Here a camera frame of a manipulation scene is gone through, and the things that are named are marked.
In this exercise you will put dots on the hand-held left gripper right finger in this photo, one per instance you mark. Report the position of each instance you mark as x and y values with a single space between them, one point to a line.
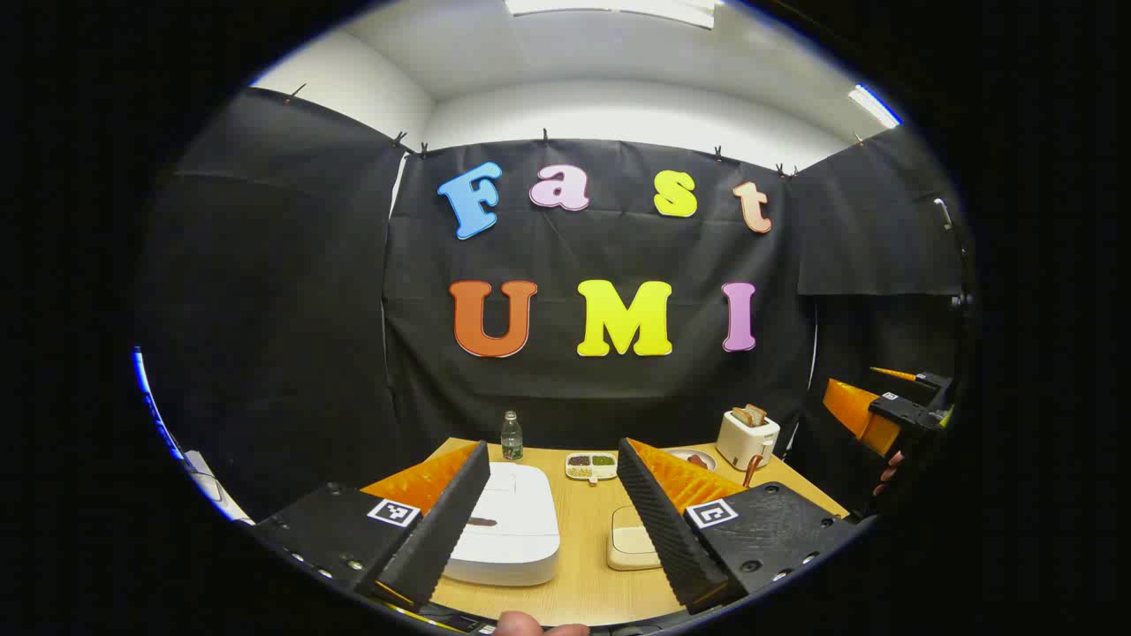
658 530

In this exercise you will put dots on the white round plate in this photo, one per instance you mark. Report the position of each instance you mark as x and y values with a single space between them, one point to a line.
680 454

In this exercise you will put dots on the brown meat piece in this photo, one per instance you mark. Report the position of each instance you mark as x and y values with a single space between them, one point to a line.
698 460

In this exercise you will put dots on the brown wooden spoon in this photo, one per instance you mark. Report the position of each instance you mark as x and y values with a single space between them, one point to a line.
753 470

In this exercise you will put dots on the toasted bread slice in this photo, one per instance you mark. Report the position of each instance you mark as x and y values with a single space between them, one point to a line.
757 412
740 418

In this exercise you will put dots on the white rice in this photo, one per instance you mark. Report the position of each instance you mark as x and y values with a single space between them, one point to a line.
634 546

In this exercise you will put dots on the ceiling light panel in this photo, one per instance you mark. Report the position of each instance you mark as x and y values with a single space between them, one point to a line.
875 106

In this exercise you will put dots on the black backdrop cloth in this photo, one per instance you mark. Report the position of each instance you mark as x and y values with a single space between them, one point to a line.
574 247

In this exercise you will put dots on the clear plastic water bottle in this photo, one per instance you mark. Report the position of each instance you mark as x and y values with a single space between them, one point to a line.
512 439

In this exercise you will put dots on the white sheet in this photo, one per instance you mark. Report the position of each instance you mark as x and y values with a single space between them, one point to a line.
212 490

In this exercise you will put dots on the computer monitor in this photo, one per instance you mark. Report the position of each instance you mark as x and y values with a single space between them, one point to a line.
152 406

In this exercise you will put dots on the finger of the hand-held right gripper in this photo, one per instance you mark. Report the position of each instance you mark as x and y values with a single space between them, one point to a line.
928 387
853 408

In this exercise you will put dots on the white rice cooker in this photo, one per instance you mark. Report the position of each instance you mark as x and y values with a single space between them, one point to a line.
521 530

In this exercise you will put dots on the white toaster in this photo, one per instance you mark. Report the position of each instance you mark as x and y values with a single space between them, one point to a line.
744 442

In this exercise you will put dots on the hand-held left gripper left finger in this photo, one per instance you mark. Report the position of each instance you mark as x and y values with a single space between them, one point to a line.
442 530

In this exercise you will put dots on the white divided condiment dish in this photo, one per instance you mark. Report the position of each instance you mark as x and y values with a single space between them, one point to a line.
590 465

